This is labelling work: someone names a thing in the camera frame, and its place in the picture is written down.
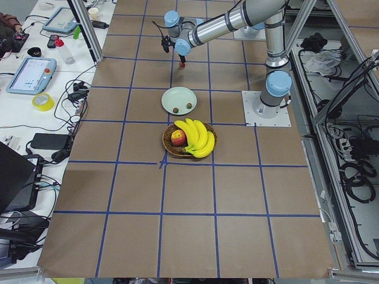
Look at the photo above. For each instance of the yellow tape roll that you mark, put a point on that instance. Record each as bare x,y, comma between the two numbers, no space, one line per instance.
43,102

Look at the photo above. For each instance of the far teach pendant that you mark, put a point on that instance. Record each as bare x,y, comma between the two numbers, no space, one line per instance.
62,21

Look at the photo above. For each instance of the black power adapter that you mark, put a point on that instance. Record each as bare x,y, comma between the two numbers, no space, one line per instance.
46,141

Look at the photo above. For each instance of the woven wicker basket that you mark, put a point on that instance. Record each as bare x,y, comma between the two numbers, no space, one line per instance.
176,151

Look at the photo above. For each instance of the aluminium frame post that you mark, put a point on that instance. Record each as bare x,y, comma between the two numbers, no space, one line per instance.
84,22

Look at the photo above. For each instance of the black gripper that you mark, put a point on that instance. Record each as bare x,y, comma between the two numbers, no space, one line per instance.
182,58

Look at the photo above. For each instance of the red apple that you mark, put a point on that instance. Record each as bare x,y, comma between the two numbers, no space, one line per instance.
178,138

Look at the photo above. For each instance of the light green plate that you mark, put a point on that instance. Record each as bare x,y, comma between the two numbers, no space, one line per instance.
178,97

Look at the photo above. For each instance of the yellow banana bunch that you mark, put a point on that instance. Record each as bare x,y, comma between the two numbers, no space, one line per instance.
200,141

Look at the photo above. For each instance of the black phone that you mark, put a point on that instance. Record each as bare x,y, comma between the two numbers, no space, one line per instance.
51,44

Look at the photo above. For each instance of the white crumpled cloth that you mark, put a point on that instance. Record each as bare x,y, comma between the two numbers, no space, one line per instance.
324,63

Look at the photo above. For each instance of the teach pendant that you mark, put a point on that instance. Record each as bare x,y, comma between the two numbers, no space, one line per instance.
33,76
62,21

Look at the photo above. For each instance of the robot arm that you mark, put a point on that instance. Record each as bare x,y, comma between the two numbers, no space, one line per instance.
186,33

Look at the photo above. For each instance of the clear bottle red cap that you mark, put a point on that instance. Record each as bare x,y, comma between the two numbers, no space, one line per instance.
64,51

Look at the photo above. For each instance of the paper cup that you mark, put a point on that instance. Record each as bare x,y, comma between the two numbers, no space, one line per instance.
93,13

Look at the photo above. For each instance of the black laptop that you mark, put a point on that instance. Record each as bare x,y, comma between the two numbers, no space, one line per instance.
19,178

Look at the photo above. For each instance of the green marker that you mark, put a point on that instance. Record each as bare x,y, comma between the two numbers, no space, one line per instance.
77,32

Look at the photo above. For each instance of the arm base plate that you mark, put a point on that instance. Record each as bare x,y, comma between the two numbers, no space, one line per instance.
255,33
259,115

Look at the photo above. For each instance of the near teach pendant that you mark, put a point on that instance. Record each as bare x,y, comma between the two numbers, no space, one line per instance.
33,76

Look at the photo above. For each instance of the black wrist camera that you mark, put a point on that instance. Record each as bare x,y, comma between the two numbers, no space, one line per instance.
166,43

